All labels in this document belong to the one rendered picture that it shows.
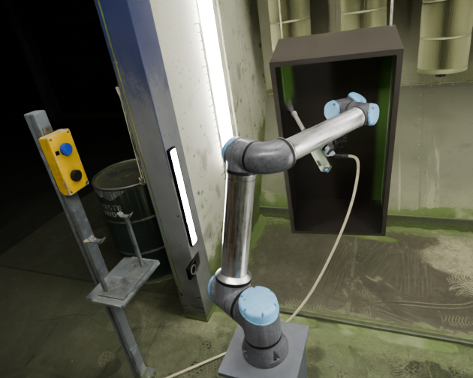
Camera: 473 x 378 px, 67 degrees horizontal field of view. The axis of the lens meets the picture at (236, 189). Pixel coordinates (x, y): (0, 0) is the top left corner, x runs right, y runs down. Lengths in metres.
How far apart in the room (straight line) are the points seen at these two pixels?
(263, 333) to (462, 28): 2.41
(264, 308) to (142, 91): 1.17
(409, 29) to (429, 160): 1.06
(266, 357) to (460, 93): 2.69
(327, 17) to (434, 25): 0.86
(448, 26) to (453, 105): 0.71
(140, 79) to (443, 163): 2.46
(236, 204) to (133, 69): 0.89
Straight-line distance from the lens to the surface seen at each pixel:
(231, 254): 1.43
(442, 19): 3.01
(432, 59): 3.06
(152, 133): 1.94
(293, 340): 1.63
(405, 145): 3.35
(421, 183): 3.31
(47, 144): 1.60
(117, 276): 1.94
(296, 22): 3.10
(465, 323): 2.65
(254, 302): 1.41
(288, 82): 2.26
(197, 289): 2.43
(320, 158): 1.88
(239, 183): 1.31
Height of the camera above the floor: 1.90
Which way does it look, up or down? 27 degrees down
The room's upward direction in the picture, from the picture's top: 9 degrees counter-clockwise
